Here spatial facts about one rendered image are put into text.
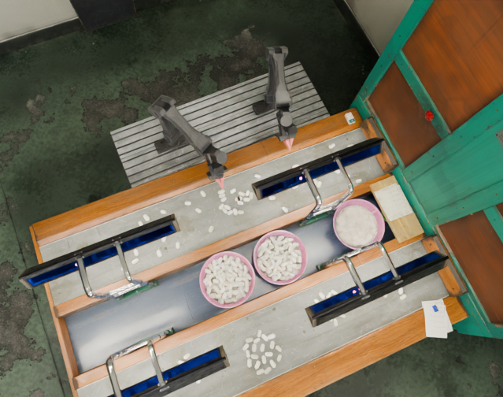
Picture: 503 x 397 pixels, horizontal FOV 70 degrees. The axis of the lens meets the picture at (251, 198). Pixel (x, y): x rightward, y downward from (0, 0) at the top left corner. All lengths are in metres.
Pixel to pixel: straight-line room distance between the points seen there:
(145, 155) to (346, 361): 1.46
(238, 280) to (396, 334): 0.79
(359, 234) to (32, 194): 2.24
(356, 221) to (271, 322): 0.67
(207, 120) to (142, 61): 1.25
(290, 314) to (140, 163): 1.12
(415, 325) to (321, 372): 0.50
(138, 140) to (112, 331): 1.01
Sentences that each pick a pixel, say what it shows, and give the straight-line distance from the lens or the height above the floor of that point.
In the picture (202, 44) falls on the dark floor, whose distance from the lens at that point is 3.28.
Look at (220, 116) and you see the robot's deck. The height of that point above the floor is 0.65.
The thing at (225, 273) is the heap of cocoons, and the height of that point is 0.73.
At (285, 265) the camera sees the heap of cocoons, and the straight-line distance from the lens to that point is 1.84.
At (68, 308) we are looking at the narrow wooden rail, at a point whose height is 0.76.
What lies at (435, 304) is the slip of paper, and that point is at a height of 0.77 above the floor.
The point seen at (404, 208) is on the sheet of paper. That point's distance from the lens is 2.03.
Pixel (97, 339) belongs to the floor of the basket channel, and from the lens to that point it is 1.98.
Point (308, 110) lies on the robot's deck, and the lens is 2.20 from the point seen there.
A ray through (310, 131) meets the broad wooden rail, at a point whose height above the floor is 0.76.
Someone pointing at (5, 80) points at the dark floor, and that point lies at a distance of 3.52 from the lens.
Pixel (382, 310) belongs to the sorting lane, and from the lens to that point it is 1.94.
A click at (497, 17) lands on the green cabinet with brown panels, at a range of 1.44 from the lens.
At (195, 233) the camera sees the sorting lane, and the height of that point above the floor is 0.74.
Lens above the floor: 2.54
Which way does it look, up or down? 74 degrees down
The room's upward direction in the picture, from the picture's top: 10 degrees clockwise
